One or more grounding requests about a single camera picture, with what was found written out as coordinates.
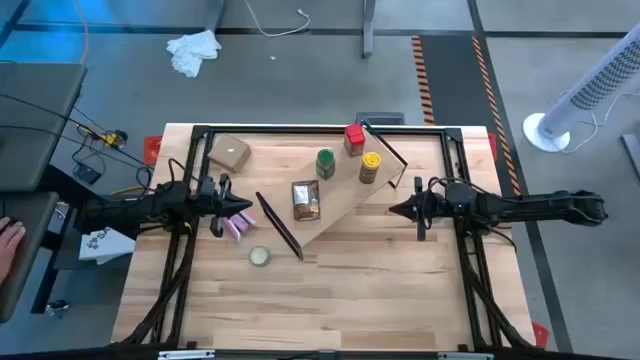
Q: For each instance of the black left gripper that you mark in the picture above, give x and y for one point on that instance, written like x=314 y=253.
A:
x=215 y=202

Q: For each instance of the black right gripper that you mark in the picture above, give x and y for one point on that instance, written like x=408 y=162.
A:
x=427 y=207

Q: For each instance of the yellow lid spice jar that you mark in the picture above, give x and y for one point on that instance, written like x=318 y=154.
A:
x=370 y=167

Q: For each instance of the wooden shelf black metal legs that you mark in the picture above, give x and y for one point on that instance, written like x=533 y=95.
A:
x=345 y=195

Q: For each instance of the brown spice pouch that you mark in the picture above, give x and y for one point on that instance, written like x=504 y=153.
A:
x=306 y=200

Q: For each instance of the red box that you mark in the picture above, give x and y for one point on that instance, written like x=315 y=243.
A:
x=354 y=139

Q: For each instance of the green lid spice jar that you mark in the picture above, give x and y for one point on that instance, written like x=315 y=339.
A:
x=325 y=163

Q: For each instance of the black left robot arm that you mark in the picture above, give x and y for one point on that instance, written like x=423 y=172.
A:
x=130 y=210

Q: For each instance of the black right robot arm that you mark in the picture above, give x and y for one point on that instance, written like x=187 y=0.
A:
x=525 y=204

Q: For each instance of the pink white stapler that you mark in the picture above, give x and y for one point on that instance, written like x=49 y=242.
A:
x=240 y=224

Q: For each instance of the small cardboard box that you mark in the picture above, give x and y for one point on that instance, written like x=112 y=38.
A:
x=230 y=152

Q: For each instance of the small round candle tin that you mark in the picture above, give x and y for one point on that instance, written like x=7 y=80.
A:
x=260 y=256

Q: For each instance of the grey floor outlet box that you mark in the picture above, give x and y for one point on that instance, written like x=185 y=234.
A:
x=380 y=118

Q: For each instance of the red corner tag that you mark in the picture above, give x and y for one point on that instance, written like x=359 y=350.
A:
x=540 y=334
x=151 y=150

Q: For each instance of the white printed paper bag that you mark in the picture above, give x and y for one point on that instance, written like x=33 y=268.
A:
x=107 y=246

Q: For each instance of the black power adapter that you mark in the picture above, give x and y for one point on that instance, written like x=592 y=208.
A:
x=87 y=173

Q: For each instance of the white crumpled cloth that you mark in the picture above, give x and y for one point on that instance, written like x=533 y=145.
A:
x=192 y=50

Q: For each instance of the grey table leg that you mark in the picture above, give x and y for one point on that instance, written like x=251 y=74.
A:
x=216 y=15
x=368 y=27

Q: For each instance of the grey desk top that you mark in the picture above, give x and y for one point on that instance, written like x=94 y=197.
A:
x=35 y=120
x=37 y=225

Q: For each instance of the small black floor clamp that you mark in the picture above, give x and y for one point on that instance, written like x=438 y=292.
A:
x=57 y=306

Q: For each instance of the white tower fan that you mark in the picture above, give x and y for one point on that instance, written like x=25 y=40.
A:
x=590 y=90

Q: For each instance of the grey desk foot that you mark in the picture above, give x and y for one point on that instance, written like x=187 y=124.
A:
x=631 y=155

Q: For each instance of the person's hand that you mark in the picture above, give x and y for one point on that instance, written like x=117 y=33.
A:
x=7 y=245

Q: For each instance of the silver metal bracket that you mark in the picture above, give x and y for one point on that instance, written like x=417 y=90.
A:
x=465 y=356
x=186 y=354

